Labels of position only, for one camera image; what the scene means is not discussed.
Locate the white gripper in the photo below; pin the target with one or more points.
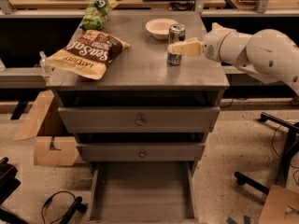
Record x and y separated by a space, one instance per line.
214 46

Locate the silver blue redbull can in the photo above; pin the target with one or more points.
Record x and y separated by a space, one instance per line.
176 34

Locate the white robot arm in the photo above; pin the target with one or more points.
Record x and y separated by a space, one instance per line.
268 55

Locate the grey top drawer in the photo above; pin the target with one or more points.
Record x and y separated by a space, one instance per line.
139 119

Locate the grey wooden drawer cabinet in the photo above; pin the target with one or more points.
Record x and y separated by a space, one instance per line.
141 77

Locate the grey middle drawer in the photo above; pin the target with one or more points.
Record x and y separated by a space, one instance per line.
141 151

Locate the grey open bottom drawer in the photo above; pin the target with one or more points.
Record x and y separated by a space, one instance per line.
142 193

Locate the white paper bowl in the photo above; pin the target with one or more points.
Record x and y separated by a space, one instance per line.
159 28

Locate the green snack bag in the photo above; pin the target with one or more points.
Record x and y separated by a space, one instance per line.
96 14

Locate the yellow brown sea salt chip bag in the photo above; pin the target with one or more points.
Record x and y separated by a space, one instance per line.
89 55

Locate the clear bottle left of cabinet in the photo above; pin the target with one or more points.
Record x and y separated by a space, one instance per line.
46 69

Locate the cardboard box pieces left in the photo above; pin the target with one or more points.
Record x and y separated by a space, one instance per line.
54 146

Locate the cardboard piece bottom right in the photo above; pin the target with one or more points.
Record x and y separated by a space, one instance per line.
281 207

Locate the black chair base left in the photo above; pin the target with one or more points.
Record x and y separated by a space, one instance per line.
9 183

